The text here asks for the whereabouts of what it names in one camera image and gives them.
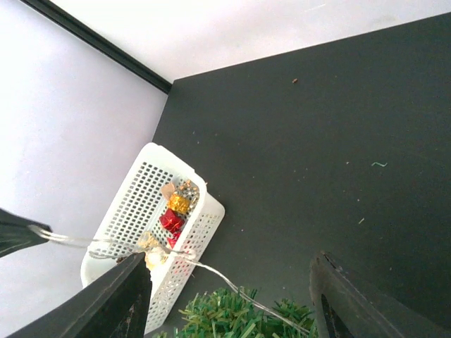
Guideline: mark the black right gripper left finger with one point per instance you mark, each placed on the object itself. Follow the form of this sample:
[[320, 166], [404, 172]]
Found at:
[[114, 305]]

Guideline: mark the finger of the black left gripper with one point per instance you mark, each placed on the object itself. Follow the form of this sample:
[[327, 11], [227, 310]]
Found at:
[[16, 234]]

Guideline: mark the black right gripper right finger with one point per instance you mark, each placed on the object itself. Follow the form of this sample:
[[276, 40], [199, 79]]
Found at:
[[346, 305]]

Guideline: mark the white ball string lights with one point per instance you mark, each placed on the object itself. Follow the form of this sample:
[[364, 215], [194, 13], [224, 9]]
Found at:
[[80, 242]]

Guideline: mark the small green christmas tree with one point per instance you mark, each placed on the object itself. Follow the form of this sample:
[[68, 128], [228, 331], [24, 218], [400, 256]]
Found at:
[[224, 313]]

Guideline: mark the red star ornament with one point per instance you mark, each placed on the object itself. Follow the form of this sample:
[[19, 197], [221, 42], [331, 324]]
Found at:
[[173, 238]]

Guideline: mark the red gift box ornament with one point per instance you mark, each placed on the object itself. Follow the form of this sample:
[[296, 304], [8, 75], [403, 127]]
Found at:
[[171, 221]]

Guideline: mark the white perforated plastic basket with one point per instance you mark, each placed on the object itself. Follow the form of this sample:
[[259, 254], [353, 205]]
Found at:
[[137, 207]]

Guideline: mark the gold gift box ornament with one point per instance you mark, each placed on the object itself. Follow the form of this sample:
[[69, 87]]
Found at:
[[179, 204]]

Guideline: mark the burlap bow ornament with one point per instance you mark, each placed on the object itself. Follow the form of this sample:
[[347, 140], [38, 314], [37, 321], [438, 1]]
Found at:
[[168, 190]]

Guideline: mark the silver bead sprig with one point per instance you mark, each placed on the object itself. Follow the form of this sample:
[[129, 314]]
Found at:
[[190, 191]]

